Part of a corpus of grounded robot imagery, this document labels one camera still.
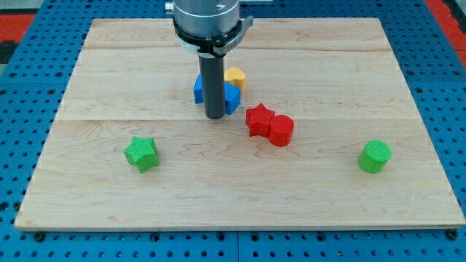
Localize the green cylinder block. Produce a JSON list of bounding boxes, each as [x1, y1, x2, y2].
[[358, 140, 392, 174]]

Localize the yellow heart block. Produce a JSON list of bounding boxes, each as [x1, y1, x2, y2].
[[224, 67, 247, 92]]

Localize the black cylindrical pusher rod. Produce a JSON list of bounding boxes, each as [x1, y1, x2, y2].
[[199, 57, 226, 119]]

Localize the blue cube block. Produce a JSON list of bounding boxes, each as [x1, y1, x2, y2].
[[193, 74, 241, 115]]

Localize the green star block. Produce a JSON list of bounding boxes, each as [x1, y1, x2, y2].
[[123, 136, 159, 173]]

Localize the wooden board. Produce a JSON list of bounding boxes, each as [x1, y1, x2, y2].
[[15, 18, 465, 231]]

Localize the red star block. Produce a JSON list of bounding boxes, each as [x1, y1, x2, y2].
[[245, 103, 275, 138]]

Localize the red cylinder block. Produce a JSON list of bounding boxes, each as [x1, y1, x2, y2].
[[269, 115, 295, 147]]

